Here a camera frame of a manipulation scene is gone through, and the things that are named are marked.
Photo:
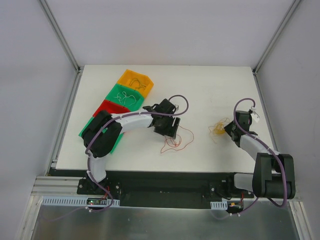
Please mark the right aluminium frame post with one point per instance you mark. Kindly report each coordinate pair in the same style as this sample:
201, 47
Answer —
277, 34

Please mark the right white cable duct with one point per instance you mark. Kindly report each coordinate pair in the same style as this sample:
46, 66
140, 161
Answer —
219, 205

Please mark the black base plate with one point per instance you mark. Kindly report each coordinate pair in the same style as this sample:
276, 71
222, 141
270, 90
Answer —
179, 190

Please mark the upper green plastic bin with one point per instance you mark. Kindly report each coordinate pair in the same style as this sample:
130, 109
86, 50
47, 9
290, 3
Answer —
126, 97

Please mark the orange plastic bin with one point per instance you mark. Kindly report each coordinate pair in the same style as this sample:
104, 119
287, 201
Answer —
136, 81

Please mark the lower green plastic bin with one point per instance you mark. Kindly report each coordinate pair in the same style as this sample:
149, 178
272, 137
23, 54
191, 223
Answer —
116, 143

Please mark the green plastic bin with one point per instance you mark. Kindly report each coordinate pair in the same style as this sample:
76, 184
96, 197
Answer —
116, 143
126, 97

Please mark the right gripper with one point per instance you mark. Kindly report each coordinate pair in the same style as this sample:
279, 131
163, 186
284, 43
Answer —
231, 130

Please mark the aluminium rail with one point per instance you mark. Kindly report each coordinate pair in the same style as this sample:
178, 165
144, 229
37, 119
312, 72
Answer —
55, 185

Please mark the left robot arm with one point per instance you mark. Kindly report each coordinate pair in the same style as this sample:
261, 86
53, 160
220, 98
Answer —
102, 133

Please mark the left aluminium frame post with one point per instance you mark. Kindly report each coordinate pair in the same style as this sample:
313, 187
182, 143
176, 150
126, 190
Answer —
59, 34

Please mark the white cable duct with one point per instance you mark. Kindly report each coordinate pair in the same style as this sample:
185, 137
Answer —
219, 205
69, 201

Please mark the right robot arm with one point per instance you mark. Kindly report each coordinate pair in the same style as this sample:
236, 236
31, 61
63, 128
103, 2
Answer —
274, 174

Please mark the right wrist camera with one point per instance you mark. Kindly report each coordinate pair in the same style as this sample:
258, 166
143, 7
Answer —
254, 114

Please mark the left white cable duct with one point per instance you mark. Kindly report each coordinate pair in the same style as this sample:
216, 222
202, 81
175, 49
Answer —
69, 201

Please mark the red plastic bin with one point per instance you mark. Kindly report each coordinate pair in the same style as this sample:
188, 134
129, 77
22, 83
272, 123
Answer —
111, 107

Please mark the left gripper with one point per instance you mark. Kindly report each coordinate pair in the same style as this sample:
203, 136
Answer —
171, 127

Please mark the aluminium frame post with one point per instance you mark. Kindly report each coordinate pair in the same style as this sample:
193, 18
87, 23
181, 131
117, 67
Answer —
277, 34
59, 34

